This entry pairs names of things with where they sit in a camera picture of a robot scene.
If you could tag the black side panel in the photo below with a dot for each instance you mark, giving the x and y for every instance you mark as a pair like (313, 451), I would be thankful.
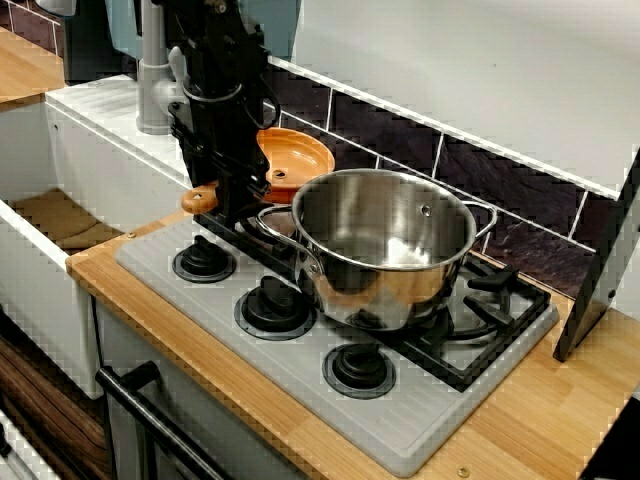
(600, 265)

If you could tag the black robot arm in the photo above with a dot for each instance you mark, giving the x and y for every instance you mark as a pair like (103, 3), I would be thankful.
(210, 45)

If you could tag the orange plastic frying pan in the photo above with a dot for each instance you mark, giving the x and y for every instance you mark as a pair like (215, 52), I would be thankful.
(300, 160)

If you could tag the black stove knob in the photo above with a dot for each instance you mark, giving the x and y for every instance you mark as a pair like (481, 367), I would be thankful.
(204, 261)
(359, 369)
(275, 307)

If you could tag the grey faucet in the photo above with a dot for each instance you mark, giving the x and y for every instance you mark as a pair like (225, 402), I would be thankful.
(150, 75)

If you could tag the black burner grate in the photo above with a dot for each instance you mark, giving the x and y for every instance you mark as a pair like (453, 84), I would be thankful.
(495, 278)

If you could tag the white sink basin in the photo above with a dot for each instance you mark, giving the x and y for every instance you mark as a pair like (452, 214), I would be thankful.
(100, 165)

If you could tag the white rounded object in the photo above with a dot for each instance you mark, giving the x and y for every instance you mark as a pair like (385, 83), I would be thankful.
(55, 5)

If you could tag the grey oven door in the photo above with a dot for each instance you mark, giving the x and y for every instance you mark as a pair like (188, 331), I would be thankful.
(225, 425)

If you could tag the wooden stove countertop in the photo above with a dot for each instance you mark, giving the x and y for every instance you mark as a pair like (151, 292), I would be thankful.
(525, 430)

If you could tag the stainless steel pot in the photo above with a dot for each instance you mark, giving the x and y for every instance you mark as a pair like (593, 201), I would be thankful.
(380, 280)

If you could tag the grey stove top plate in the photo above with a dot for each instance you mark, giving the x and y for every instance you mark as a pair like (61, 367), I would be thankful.
(300, 380)

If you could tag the small wooden countertop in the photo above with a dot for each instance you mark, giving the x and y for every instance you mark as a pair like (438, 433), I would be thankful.
(25, 70)

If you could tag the teal box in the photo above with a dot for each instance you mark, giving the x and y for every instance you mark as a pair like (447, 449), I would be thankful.
(125, 30)

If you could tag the white faucet lever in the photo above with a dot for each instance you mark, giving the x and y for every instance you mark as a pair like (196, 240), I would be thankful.
(175, 62)

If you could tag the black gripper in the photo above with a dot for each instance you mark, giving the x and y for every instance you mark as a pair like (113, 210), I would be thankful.
(220, 130)

